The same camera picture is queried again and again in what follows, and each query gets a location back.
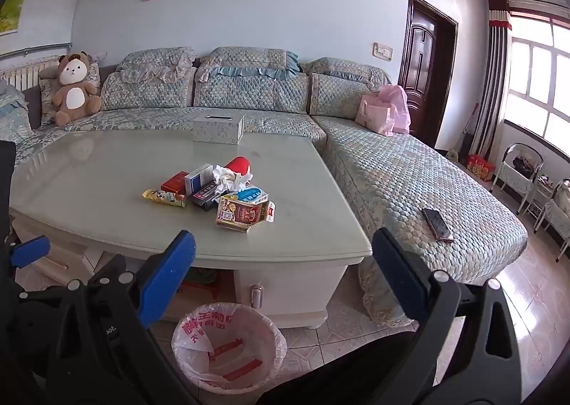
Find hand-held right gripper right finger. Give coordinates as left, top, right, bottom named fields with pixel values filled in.
left=372, top=228, right=524, bottom=405

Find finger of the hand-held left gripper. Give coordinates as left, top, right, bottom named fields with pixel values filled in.
left=0, top=235, right=58, bottom=312
left=0, top=141, right=17, bottom=245

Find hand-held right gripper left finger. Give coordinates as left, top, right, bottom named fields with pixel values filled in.
left=45, top=230, right=197, bottom=405

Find yellow snack wrapper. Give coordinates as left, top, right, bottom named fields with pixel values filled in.
left=141, top=189, right=187, bottom=208

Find black box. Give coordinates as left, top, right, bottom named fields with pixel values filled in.
left=191, top=182, right=223, bottom=212

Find red cigarette pack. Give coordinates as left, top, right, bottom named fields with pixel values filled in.
left=160, top=171, right=191, bottom=194

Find red carton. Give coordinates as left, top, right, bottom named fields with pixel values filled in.
left=216, top=198, right=277, bottom=233

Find blue and white box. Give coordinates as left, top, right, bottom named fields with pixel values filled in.
left=184, top=163, right=214, bottom=196

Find white plastic bag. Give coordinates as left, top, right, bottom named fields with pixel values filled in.
left=171, top=302, right=288, bottom=392

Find white tissue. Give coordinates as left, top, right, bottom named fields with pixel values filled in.
left=211, top=165, right=252, bottom=196

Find blue medicine box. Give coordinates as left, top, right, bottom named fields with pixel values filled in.
left=220, top=186, right=270, bottom=205

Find red paper cup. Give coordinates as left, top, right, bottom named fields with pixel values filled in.
left=221, top=156, right=254, bottom=178

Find red plastic stool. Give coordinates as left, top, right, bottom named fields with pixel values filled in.
left=180, top=280, right=221, bottom=299

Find brown teddy bear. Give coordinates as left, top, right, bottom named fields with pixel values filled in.
left=39, top=62, right=102, bottom=126
left=50, top=52, right=102, bottom=126

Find quilted green sofa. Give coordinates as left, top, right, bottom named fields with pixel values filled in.
left=0, top=46, right=528, bottom=328

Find white radiator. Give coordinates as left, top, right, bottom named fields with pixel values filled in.
left=0, top=55, right=61, bottom=92

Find white coffee table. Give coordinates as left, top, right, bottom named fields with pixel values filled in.
left=9, top=129, right=372, bottom=330

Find red boxes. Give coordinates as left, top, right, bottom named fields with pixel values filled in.
left=467, top=154, right=496, bottom=181

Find metal folding chair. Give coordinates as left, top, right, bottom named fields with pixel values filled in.
left=530, top=178, right=570, bottom=261
left=492, top=143, right=545, bottom=214

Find broom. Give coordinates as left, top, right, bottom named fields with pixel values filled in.
left=458, top=103, right=479, bottom=156

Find floral tissue box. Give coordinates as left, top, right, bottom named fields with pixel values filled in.
left=192, top=115, right=245, bottom=145

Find pink gift bag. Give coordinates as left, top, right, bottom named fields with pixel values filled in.
left=360, top=93, right=397, bottom=136

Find dark bag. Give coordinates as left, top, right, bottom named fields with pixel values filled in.
left=512, top=156, right=535, bottom=178

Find pink plastic bag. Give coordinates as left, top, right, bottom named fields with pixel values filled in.
left=378, top=84, right=411, bottom=134

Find ruffled quilted back cushion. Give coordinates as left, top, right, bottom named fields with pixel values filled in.
left=102, top=47, right=198, bottom=112

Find blue-trimmed quilted back cushion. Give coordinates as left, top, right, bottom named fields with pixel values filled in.
left=193, top=47, right=310, bottom=114

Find dark wooden door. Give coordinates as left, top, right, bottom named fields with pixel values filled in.
left=398, top=0, right=459, bottom=150

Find striped curtain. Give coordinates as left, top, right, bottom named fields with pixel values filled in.
left=472, top=0, right=512, bottom=161

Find window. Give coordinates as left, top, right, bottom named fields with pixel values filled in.
left=503, top=15, right=570, bottom=145

